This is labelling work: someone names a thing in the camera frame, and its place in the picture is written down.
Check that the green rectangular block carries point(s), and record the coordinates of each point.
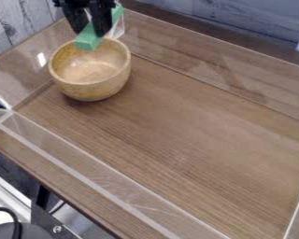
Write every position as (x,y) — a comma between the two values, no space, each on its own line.
(86,40)

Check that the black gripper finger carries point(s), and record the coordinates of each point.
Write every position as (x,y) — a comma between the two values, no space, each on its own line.
(76,18)
(101,17)

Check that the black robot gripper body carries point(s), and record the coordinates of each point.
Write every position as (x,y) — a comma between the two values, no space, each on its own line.
(84,3)

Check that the brown wooden bowl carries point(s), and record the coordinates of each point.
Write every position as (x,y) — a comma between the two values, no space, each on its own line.
(91,75)

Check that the black metal table leg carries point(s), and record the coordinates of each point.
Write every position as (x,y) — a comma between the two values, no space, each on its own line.
(42,197)

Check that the clear acrylic tray wall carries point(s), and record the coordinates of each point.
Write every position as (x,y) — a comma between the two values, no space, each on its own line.
(188,156)

